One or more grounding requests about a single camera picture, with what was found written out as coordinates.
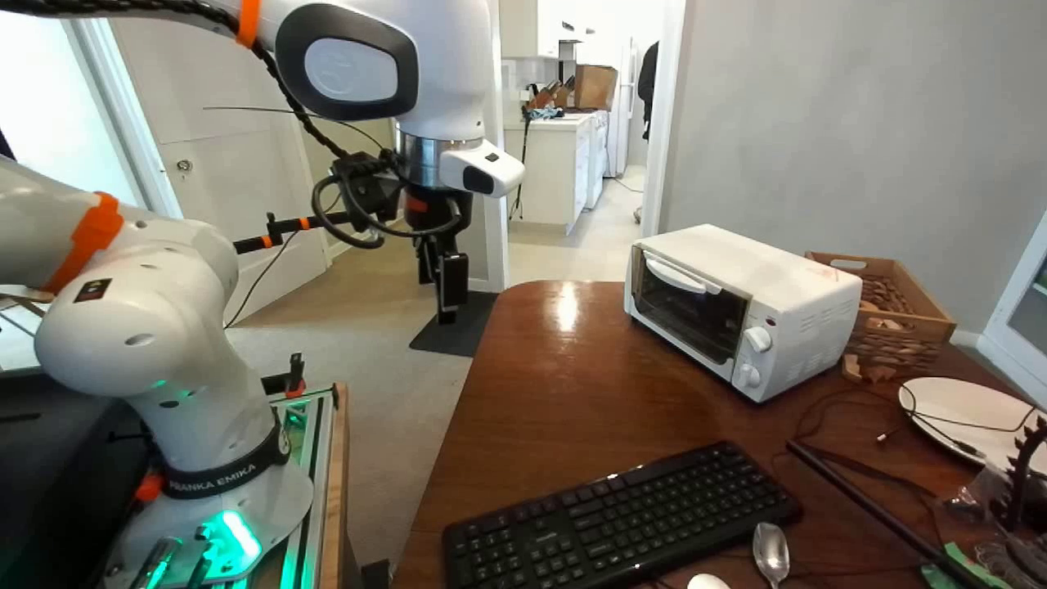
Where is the silver metal spoon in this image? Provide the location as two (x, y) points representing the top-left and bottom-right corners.
(750, 525), (792, 589)

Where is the wicker basket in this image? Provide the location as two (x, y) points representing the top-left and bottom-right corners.
(815, 252), (954, 349)

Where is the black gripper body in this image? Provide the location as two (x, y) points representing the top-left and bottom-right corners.
(407, 185), (472, 285)

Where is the black computer keyboard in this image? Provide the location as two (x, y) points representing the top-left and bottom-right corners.
(443, 443), (802, 589)

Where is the white toaster oven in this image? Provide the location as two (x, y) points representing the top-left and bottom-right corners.
(626, 224), (859, 402)

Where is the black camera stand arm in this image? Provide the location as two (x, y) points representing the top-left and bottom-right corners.
(232, 214), (350, 254)

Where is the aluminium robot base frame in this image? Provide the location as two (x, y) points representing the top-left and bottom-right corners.
(102, 390), (337, 589)

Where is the black thin rod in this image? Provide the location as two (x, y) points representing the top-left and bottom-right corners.
(785, 443), (939, 561)

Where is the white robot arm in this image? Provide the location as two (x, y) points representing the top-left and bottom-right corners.
(4, 0), (522, 589)

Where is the green plastic wrapper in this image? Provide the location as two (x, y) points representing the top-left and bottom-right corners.
(920, 544), (1010, 589)

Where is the white kitchen cabinet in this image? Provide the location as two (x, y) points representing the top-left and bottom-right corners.
(519, 110), (606, 232)

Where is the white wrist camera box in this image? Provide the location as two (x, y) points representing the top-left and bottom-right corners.
(437, 142), (522, 195)

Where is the large round ceramic plate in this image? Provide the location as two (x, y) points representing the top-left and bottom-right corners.
(896, 377), (1045, 476)

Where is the black floor mat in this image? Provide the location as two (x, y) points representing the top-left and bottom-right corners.
(410, 291), (495, 358)

